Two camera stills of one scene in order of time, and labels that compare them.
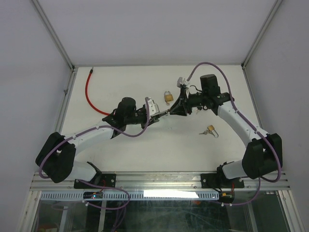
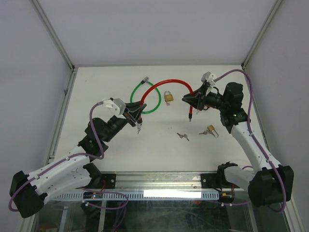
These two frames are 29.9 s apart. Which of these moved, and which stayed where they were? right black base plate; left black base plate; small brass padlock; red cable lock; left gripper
Moved: left gripper; red cable lock
Stayed: small brass padlock; left black base plate; right black base plate
